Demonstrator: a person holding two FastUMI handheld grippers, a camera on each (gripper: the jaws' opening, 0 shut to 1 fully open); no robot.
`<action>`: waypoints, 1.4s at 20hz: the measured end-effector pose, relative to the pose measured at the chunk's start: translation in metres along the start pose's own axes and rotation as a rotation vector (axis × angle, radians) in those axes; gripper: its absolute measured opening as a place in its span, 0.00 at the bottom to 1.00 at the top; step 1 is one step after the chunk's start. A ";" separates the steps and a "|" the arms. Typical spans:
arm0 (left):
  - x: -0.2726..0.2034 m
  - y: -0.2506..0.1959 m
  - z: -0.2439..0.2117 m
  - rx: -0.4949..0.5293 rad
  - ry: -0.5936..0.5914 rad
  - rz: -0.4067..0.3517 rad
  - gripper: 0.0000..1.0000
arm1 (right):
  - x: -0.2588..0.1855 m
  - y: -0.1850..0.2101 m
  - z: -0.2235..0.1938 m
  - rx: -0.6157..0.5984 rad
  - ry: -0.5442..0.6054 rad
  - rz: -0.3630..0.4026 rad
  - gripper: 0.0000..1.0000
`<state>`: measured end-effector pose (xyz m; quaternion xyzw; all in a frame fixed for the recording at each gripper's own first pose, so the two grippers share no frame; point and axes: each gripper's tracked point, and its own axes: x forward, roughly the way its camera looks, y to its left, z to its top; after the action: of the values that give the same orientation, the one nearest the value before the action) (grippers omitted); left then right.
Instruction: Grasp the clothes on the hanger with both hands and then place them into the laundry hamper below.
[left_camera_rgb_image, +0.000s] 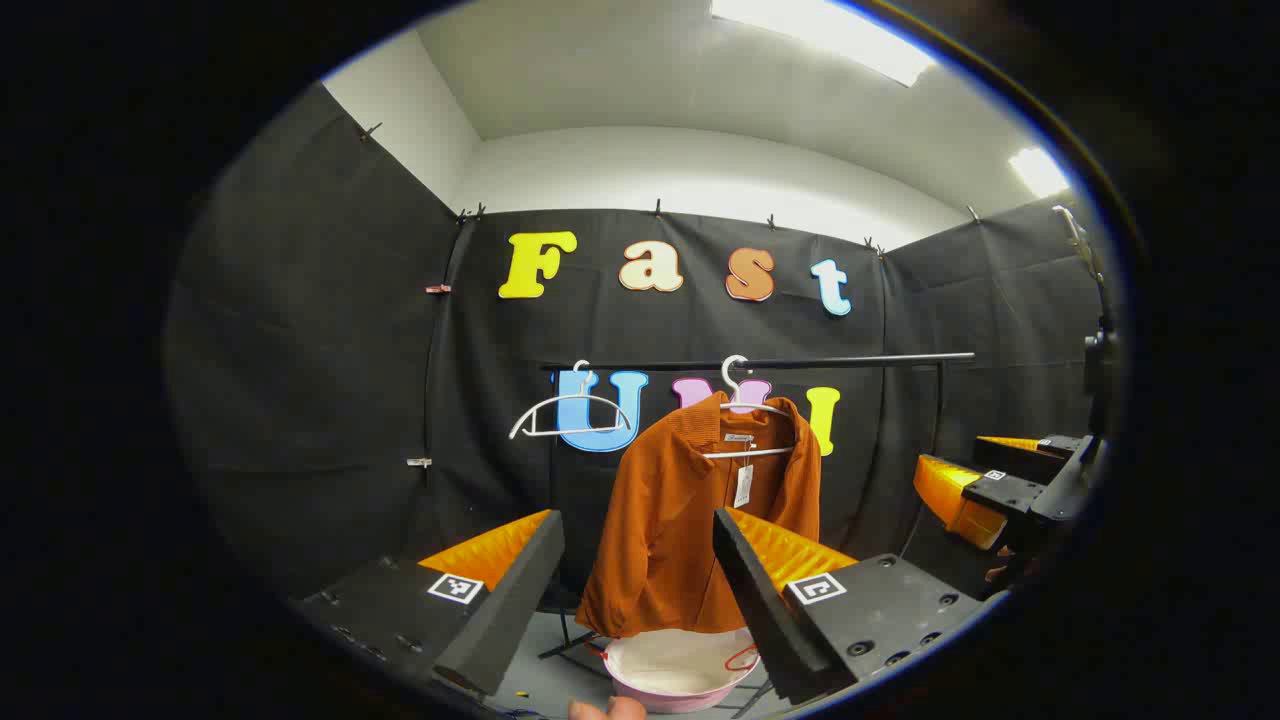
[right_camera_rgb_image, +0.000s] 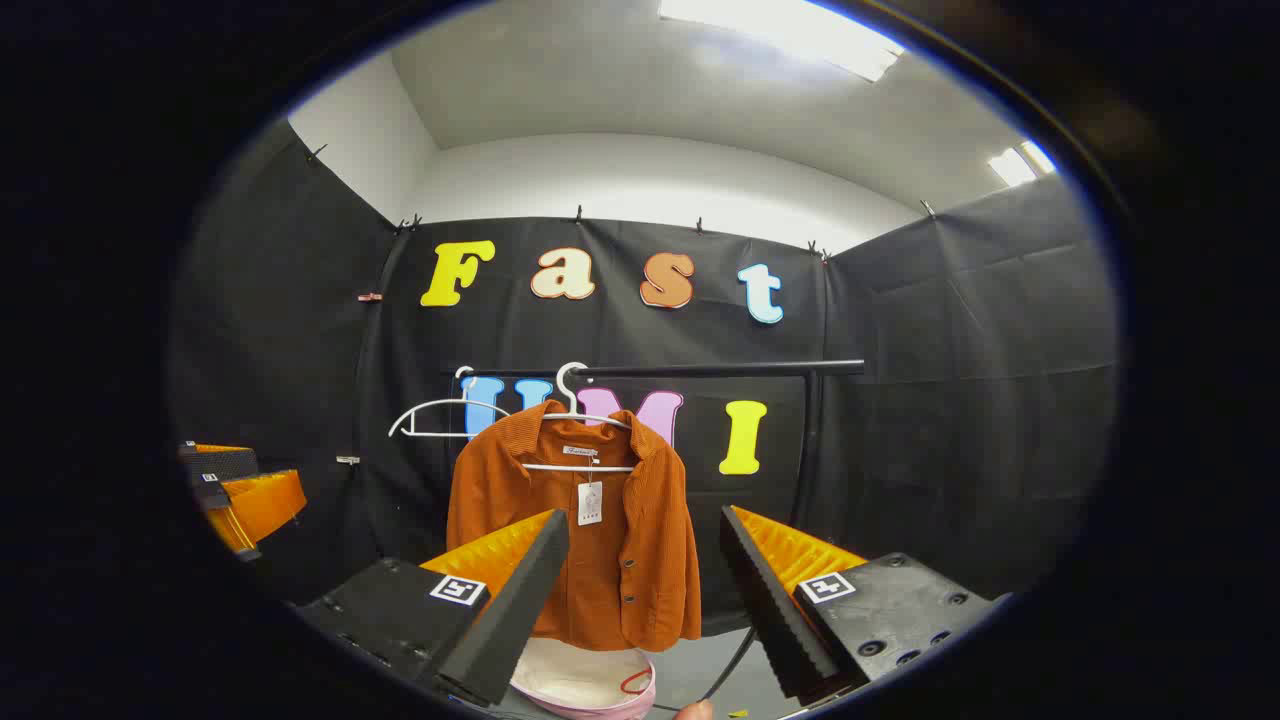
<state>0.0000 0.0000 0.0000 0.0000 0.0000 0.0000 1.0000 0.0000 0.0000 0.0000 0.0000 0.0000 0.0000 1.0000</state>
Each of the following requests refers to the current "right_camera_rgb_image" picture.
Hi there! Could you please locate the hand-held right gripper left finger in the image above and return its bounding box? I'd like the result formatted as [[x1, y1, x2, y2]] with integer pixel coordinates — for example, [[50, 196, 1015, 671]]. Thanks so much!
[[295, 508, 571, 709]]

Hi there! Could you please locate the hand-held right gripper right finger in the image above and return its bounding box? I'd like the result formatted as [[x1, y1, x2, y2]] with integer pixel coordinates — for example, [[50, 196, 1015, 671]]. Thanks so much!
[[720, 505, 1006, 704]]

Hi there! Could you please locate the pink white laundry hamper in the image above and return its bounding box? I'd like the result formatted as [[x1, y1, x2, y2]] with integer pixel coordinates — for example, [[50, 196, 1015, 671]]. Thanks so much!
[[510, 638, 658, 720]]

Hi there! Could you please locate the orange corduroy jacket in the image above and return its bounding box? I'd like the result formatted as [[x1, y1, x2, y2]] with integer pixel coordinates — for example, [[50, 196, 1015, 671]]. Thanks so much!
[[446, 400, 703, 653]]

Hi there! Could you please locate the white plastic clothes hanger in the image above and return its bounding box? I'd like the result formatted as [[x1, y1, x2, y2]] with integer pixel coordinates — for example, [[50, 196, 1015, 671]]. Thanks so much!
[[520, 362, 641, 474], [388, 366, 513, 440]]

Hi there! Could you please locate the black metal clothes rack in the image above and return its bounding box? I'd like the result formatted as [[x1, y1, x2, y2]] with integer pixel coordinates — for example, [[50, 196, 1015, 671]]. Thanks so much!
[[455, 360, 866, 533]]

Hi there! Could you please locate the black backdrop cloth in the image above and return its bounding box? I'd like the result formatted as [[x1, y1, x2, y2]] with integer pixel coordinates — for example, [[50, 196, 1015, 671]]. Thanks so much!
[[170, 120, 1119, 641]]

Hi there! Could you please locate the small ceiling light panel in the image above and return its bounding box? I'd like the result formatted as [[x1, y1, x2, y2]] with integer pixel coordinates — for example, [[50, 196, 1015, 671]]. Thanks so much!
[[988, 140, 1058, 188]]

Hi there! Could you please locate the large ceiling light panel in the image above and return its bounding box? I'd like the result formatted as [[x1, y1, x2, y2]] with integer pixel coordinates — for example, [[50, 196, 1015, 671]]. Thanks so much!
[[658, 0, 906, 83]]

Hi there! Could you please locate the black floor cable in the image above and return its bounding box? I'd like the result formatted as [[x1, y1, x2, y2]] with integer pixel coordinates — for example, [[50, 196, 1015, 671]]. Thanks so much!
[[700, 625, 757, 703]]

